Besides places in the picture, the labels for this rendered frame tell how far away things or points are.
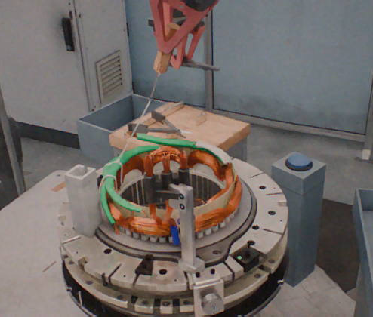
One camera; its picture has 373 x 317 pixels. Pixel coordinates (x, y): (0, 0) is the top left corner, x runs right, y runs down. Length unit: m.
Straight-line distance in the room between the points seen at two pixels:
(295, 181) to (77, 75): 2.24
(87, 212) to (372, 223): 0.43
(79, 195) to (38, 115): 2.73
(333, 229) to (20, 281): 1.68
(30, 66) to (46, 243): 2.13
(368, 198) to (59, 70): 2.46
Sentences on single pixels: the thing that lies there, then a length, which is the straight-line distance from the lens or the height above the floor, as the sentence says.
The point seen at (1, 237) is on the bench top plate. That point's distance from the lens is 1.27.
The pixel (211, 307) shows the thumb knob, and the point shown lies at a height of 1.08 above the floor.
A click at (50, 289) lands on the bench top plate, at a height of 0.78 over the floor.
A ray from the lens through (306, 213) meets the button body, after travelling 0.96.
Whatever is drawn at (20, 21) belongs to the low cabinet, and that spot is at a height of 0.79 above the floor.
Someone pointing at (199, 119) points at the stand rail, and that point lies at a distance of 1.01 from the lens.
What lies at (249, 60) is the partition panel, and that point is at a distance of 3.12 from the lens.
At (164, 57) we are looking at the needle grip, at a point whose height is 1.31.
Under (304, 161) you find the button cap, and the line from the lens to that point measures 0.93.
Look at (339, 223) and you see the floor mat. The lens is 2.55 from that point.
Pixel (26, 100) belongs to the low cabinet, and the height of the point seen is 0.29.
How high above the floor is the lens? 1.51
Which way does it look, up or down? 30 degrees down
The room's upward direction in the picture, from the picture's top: 3 degrees counter-clockwise
